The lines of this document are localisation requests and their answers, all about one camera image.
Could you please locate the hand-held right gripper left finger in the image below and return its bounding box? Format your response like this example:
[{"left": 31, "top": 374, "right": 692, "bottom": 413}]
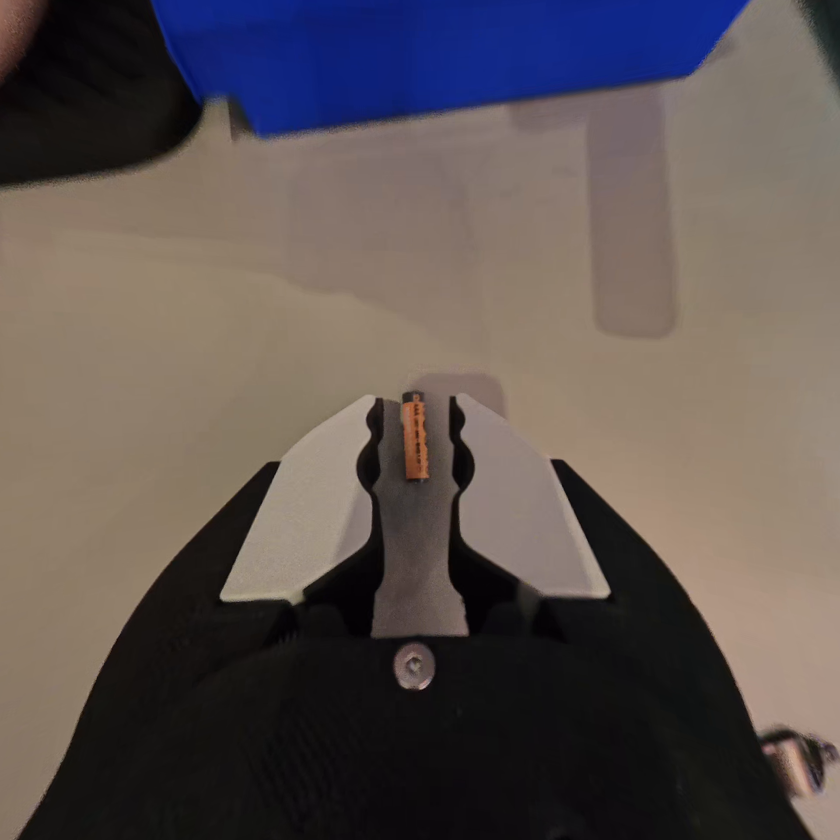
[{"left": 218, "top": 395, "right": 385, "bottom": 603}]

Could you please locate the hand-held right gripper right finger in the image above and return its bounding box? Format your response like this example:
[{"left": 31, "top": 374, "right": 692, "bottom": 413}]
[{"left": 449, "top": 392, "right": 613, "bottom": 601}]

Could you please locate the orange black battery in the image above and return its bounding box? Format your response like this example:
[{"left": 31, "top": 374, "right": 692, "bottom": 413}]
[{"left": 401, "top": 390, "right": 431, "bottom": 485}]

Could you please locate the blue plastic bin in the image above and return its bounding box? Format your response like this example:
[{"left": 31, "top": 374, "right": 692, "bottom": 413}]
[{"left": 150, "top": 0, "right": 750, "bottom": 137}]

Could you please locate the person's left forearm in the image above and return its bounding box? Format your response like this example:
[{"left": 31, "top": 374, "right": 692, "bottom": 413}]
[{"left": 0, "top": 0, "right": 42, "bottom": 80}]

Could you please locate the silver metal clip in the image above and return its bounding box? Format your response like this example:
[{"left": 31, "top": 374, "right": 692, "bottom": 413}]
[{"left": 758, "top": 725, "right": 840, "bottom": 798}]

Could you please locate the black office chair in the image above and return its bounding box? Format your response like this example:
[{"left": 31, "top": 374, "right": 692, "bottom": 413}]
[{"left": 0, "top": 0, "right": 204, "bottom": 189}]

